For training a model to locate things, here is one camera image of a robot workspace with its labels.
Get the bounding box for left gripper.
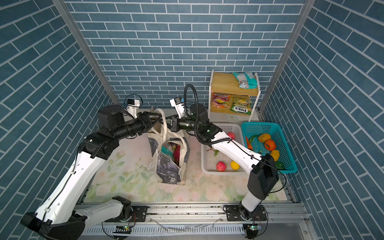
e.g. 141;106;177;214
111;111;162;142

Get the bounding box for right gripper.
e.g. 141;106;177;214
160;114;202;133

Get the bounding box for beige canvas grocery bag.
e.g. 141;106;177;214
147;123;191;186

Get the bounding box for pink dragon fruit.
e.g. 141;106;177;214
173;145;181;166

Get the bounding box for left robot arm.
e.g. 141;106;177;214
20;105;166;240

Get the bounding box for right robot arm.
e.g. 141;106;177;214
166;99;279;220

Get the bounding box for red yellow snack bag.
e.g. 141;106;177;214
211;93;230;109

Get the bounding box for green Fox's candy bag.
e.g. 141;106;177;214
231;97;252;115

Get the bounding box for teal snack bag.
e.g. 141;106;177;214
233;72;258;89

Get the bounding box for white wooden shelf rack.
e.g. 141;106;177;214
208;69;261;122

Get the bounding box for green leaf twig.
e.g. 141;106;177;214
207;148;220;157

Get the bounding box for white plastic basket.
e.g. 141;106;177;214
200;122;250;175

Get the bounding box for red apple bottom left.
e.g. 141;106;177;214
216;162;227;172

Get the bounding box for orange carrot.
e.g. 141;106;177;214
246;137;253;151

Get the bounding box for yellow lemon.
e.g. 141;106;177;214
231;161;240;171

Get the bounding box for yellow mango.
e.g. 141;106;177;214
258;134;272;143

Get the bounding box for teal plastic basket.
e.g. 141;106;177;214
241;122;297;174

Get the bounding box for orange pumpkin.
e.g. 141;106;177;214
264;139;277;152

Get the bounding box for yellow bell pepper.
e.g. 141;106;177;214
270;150;280;162

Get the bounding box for green bell pepper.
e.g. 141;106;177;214
275;161;286;171

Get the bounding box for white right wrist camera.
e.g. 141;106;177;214
170;97;185;119

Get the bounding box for aluminium rail base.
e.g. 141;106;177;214
80;202;317;240

